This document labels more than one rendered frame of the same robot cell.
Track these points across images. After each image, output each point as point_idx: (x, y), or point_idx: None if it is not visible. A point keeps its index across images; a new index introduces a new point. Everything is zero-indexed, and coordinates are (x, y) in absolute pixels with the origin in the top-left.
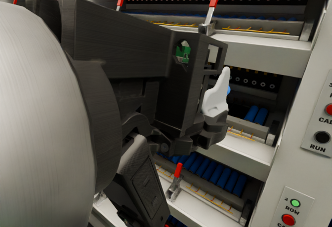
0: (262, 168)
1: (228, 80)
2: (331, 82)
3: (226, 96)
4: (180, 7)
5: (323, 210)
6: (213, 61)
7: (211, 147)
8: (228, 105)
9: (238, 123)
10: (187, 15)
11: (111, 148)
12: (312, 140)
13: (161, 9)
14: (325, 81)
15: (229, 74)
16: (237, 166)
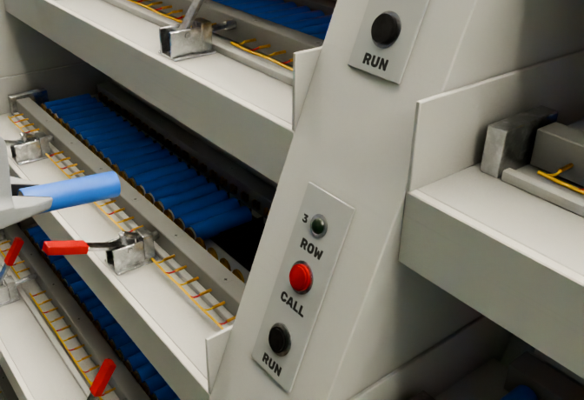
0: (202, 397)
1: (2, 157)
2: (306, 213)
3: (3, 189)
4: None
5: None
6: (179, 118)
7: (140, 326)
8: (10, 207)
9: (217, 283)
10: None
11: None
12: (268, 344)
13: None
14: (300, 207)
15: (2, 148)
16: (175, 384)
